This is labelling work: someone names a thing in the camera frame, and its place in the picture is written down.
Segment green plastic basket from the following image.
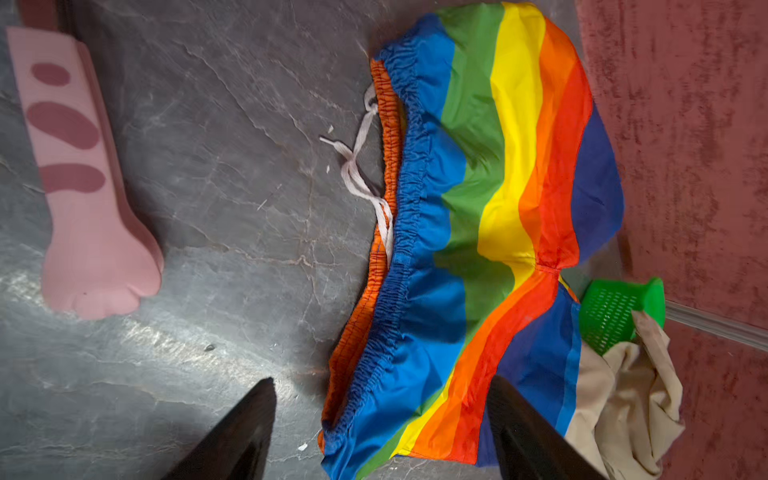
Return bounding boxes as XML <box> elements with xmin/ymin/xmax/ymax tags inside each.
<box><xmin>579</xmin><ymin>277</ymin><xmax>666</xmax><ymax>355</ymax></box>

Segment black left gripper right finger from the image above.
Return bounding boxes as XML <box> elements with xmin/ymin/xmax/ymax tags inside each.
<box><xmin>486</xmin><ymin>376</ymin><xmax>604</xmax><ymax>480</ymax></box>

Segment pink cat paw scoop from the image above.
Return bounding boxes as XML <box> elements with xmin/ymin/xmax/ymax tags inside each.
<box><xmin>7</xmin><ymin>27</ymin><xmax>164</xmax><ymax>320</ymax></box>

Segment aluminium corner post right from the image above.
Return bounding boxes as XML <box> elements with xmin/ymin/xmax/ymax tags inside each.
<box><xmin>666</xmin><ymin>301</ymin><xmax>768</xmax><ymax>352</ymax></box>

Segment rainbow striped shorts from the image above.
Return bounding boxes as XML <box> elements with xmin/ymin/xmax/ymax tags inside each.
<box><xmin>319</xmin><ymin>3</ymin><xmax>624</xmax><ymax>479</ymax></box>

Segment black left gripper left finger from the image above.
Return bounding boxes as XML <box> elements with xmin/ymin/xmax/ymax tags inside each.
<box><xmin>165</xmin><ymin>377</ymin><xmax>277</xmax><ymax>480</ymax></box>

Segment beige shorts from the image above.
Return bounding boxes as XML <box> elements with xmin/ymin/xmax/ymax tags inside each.
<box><xmin>565</xmin><ymin>311</ymin><xmax>685</xmax><ymax>479</ymax></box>

